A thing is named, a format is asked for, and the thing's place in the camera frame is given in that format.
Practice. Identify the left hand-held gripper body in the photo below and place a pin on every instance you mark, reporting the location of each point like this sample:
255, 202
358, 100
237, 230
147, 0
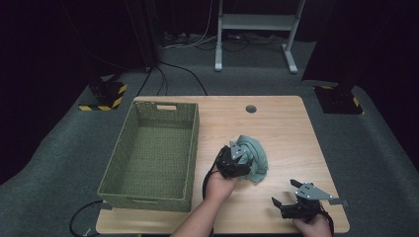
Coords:
230, 164

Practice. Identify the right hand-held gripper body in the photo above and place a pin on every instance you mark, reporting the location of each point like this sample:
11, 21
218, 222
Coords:
304, 205

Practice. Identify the teal cloth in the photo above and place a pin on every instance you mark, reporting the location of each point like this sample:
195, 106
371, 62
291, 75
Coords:
258, 154

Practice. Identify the green woven basket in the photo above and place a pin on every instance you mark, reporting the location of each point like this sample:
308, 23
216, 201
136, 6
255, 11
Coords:
154, 154

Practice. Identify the person's left hand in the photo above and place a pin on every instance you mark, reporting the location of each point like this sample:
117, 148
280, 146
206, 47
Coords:
219, 186

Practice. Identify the person's right hand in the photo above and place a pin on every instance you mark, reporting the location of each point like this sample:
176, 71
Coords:
313, 228

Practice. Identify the grey tape strip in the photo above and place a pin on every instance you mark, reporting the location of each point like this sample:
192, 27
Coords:
342, 202
106, 206

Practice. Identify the black yellow striped stand base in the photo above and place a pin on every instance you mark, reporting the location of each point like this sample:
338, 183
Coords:
337, 100
107, 95

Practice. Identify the white metal stand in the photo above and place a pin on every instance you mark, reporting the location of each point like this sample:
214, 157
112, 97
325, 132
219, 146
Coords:
257, 22

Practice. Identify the black upright pole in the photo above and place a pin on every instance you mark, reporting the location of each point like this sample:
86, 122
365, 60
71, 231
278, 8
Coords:
143, 33

